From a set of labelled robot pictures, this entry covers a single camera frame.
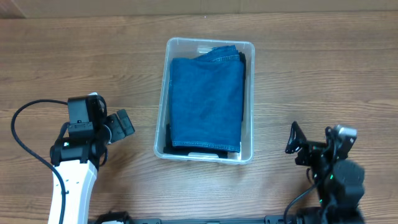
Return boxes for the black garment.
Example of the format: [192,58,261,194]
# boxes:
[162,52,248,159]

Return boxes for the blue denim jeans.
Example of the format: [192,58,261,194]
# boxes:
[169,45,246,153]

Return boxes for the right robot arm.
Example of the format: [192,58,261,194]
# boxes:
[283,121,364,223]

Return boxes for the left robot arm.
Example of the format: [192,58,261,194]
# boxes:
[49,93,135,223]

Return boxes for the clear plastic storage bin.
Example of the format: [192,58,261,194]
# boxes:
[154,37,255,165]

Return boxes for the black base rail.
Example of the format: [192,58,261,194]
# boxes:
[88,211,299,224]

